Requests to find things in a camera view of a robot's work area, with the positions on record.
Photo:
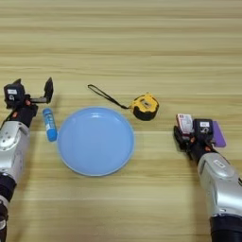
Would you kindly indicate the red white card box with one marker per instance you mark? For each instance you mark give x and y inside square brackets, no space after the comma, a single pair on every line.
[185,123]

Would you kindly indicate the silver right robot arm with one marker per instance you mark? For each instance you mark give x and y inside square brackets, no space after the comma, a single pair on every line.
[222,186]

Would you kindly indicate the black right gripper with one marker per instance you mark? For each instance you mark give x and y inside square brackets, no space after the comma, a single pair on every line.
[198,149]

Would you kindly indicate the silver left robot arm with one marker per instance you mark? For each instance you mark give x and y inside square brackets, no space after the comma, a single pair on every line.
[12,148]

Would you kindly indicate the yellow black tape measure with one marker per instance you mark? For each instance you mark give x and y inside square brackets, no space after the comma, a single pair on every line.
[145,107]

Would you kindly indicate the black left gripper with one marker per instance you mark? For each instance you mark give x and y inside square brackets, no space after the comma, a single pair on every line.
[23,115]

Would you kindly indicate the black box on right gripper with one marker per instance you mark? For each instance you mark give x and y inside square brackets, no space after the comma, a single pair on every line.
[203,129]

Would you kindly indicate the blue glue stick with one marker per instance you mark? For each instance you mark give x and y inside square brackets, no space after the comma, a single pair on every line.
[49,124]

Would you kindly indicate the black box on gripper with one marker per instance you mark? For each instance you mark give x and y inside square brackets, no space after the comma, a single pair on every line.
[203,129]
[14,94]

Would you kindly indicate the light blue round plate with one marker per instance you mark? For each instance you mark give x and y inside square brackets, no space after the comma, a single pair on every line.
[96,141]

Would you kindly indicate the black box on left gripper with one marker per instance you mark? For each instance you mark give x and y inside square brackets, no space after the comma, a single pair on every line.
[14,94]

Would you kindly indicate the purple rectangular block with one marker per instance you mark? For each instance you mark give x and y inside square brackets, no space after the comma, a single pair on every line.
[219,135]

